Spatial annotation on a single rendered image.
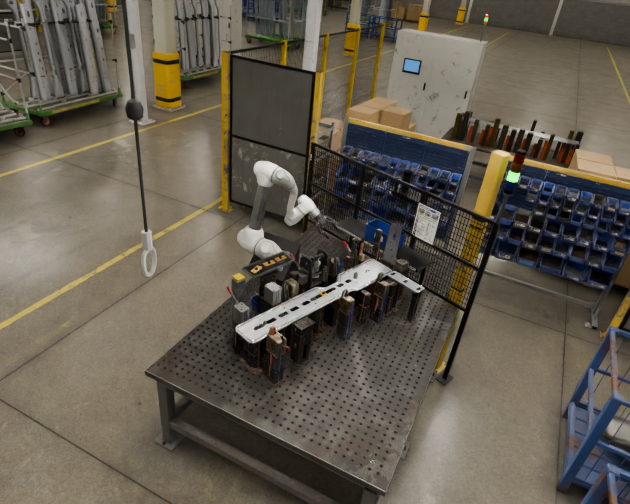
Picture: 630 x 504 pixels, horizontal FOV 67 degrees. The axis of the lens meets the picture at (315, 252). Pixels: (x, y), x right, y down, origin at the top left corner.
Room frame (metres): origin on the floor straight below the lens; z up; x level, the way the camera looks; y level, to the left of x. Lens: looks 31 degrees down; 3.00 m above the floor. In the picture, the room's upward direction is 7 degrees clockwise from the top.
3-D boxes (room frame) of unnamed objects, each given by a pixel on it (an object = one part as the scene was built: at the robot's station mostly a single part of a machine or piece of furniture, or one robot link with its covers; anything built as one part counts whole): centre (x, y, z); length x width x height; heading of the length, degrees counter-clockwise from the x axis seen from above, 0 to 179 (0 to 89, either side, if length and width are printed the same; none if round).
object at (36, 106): (9.02, 5.08, 0.88); 1.91 x 1.01 x 1.76; 159
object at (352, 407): (2.98, -0.26, 0.68); 2.56 x 1.61 x 0.04; 157
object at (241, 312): (2.40, 0.43, 0.88); 0.11 x 0.10 x 0.36; 48
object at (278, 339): (2.17, 0.16, 0.88); 0.15 x 0.11 x 0.36; 48
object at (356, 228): (3.52, -0.55, 1.01); 0.90 x 0.22 x 0.03; 48
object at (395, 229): (3.26, -0.59, 1.17); 0.12 x 0.01 x 0.34; 48
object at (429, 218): (3.41, -0.85, 1.30); 0.23 x 0.02 x 0.31; 48
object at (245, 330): (2.71, -0.09, 1.00); 1.38 x 0.22 x 0.02; 138
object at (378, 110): (7.93, -0.87, 0.52); 1.20 x 0.80 x 1.05; 154
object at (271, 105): (5.50, 0.70, 1.00); 1.34 x 0.14 x 2.00; 67
